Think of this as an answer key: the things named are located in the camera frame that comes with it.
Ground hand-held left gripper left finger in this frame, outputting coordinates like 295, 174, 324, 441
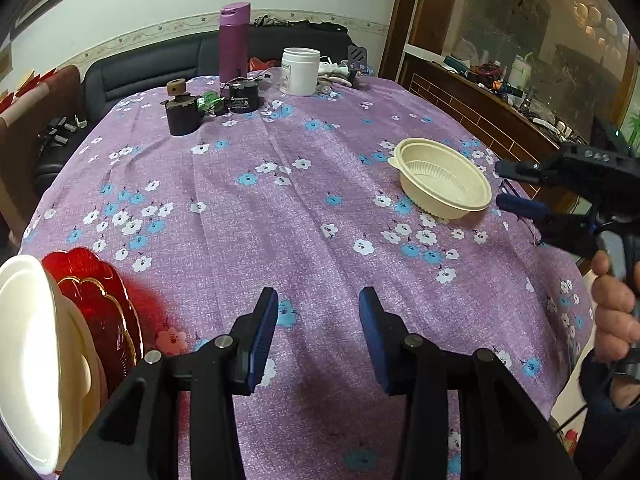
60, 287, 279, 480

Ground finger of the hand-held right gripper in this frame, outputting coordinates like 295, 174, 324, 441
495, 156, 568, 186
496, 194, 601, 257

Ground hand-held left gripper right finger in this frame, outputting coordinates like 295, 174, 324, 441
359, 287, 583, 480

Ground cream plastic bowl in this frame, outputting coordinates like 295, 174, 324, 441
387, 137, 493, 221
45, 280, 110, 461

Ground red gold-rimmed plate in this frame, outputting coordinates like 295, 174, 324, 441
55, 272, 141, 396
41, 246, 147, 361

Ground white foam bowl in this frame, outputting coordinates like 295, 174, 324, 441
0, 254, 93, 476

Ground person's right forearm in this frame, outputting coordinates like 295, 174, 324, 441
575, 355, 640, 480

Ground person's right hand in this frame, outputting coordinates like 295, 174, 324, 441
590, 250, 640, 361

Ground shelf clutter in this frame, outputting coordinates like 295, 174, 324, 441
440, 50, 591, 143

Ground white plastic jug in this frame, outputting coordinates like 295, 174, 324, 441
509, 52, 533, 88

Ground purple floral tablecloth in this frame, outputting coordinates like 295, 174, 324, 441
20, 74, 596, 480

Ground white flat box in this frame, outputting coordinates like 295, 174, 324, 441
404, 45, 446, 63

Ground wooden glass partition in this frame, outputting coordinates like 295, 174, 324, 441
377, 0, 640, 221

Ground black phone stand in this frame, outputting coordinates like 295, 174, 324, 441
348, 45, 371, 83

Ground white cloth gloves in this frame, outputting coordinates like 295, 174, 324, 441
316, 57, 353, 86

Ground dark jar with cork knob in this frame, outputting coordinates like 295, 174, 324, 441
161, 78, 202, 136

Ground white plastic jar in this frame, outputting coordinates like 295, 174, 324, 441
280, 47, 321, 97

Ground green wrapper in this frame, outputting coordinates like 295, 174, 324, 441
197, 92, 228, 116

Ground black round tin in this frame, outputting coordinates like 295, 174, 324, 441
227, 78, 261, 113

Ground dark clothes pile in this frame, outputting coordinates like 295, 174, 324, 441
254, 16, 348, 36

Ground small black objects pile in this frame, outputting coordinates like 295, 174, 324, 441
40, 116, 90, 150

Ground purple thermos bottle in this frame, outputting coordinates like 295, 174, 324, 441
218, 2, 251, 86

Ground black leather sofa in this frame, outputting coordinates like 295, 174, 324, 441
35, 27, 358, 196

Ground brown wooden chair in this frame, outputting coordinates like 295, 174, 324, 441
0, 65, 83, 241

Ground thin black cable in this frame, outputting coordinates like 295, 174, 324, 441
549, 400, 591, 433

